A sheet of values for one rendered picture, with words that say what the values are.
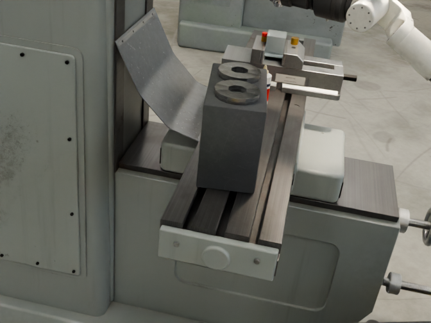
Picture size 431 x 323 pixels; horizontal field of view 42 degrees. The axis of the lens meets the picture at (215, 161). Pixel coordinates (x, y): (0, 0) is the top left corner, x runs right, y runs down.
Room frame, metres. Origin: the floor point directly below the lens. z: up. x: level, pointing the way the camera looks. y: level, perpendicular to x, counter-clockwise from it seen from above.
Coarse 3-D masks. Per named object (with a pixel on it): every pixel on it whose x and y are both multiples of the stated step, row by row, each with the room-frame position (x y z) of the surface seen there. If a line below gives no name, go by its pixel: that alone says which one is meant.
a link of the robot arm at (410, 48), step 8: (416, 32) 1.23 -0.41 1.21; (408, 40) 1.22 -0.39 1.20; (416, 40) 1.22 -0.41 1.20; (424, 40) 1.22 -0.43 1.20; (400, 48) 1.22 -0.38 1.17; (408, 48) 1.21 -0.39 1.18; (416, 48) 1.21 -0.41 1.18; (424, 48) 1.21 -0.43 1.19; (408, 56) 1.21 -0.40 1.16; (416, 56) 1.20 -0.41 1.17; (424, 56) 1.20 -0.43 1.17; (416, 64) 1.20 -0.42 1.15; (424, 64) 1.19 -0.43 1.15; (424, 72) 1.19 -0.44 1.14
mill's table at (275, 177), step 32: (256, 32) 1.99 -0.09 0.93; (288, 96) 1.51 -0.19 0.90; (288, 128) 1.26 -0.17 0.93; (192, 160) 1.05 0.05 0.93; (288, 160) 1.10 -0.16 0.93; (192, 192) 0.93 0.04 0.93; (224, 192) 0.94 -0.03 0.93; (256, 192) 0.96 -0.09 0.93; (288, 192) 0.97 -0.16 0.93; (160, 224) 0.83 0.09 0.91; (192, 224) 0.83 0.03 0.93; (224, 224) 0.87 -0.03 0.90; (256, 224) 0.88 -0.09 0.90; (160, 256) 0.81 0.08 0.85; (192, 256) 0.81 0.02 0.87; (224, 256) 0.79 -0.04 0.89; (256, 256) 0.79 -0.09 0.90
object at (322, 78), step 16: (240, 48) 1.61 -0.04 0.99; (256, 48) 1.51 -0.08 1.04; (256, 64) 1.50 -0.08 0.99; (272, 64) 1.50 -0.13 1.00; (304, 64) 1.56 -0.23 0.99; (320, 64) 1.56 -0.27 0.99; (336, 64) 1.56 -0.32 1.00; (272, 80) 1.49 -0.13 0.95; (288, 80) 1.49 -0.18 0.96; (304, 80) 1.48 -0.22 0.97; (320, 80) 1.48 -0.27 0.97; (336, 80) 1.48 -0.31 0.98; (320, 96) 1.46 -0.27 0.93; (336, 96) 1.46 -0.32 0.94
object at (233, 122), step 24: (216, 72) 1.11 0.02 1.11; (240, 72) 1.12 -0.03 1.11; (264, 72) 1.14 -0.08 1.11; (216, 96) 0.99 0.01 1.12; (240, 96) 0.98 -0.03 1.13; (264, 96) 1.02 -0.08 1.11; (216, 120) 0.95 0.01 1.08; (240, 120) 0.95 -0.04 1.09; (264, 120) 0.95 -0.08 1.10; (216, 144) 0.95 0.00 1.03; (240, 144) 0.95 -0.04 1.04; (216, 168) 0.95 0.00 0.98; (240, 168) 0.95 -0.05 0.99
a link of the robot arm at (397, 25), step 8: (392, 0) 1.30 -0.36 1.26; (392, 8) 1.30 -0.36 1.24; (400, 8) 1.29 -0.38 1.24; (384, 16) 1.31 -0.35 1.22; (392, 16) 1.30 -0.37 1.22; (400, 16) 1.28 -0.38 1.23; (408, 16) 1.27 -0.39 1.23; (384, 24) 1.31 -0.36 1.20; (392, 24) 1.29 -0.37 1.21; (400, 24) 1.28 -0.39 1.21; (408, 24) 1.24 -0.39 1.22; (392, 32) 1.29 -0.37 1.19; (400, 32) 1.23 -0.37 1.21; (408, 32) 1.23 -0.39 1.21; (392, 40) 1.23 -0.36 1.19; (400, 40) 1.22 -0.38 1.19
